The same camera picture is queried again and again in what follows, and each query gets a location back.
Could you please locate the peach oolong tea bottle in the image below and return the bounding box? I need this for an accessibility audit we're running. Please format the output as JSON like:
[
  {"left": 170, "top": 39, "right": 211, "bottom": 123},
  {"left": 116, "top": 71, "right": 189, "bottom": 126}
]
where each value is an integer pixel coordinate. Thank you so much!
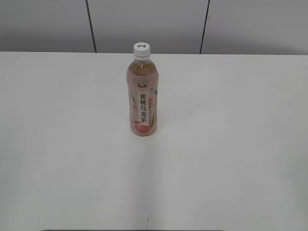
[{"left": 127, "top": 57, "right": 159, "bottom": 137}]

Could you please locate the white bottle cap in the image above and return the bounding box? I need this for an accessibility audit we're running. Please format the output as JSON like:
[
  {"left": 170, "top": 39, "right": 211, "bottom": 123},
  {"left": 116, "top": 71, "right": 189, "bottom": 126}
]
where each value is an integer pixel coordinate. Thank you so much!
[{"left": 133, "top": 42, "right": 151, "bottom": 58}]

